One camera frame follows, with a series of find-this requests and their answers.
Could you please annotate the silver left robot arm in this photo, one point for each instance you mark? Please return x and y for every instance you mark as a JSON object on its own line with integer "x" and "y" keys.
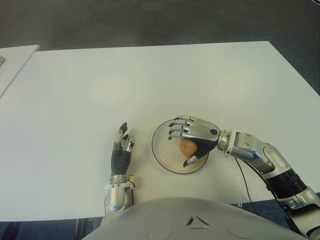
{"x": 116, "y": 197}

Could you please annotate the brown egg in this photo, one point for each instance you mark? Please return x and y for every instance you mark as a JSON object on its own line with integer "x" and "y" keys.
{"x": 187, "y": 148}

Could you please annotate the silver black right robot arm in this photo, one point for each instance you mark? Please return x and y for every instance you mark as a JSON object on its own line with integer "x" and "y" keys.
{"x": 270, "y": 157}

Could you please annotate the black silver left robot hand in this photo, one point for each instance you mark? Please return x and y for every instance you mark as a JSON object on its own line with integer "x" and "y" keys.
{"x": 120, "y": 162}

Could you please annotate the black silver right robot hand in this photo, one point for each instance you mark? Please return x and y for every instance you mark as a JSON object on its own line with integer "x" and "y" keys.
{"x": 202, "y": 132}

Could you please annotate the white side table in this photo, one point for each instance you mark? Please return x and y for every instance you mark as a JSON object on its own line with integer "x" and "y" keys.
{"x": 17, "y": 60}

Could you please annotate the grey robot torso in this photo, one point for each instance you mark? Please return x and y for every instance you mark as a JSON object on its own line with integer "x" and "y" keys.
{"x": 195, "y": 220}

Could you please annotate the white plate with black rim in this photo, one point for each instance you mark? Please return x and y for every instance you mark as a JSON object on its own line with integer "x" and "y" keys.
{"x": 165, "y": 152}

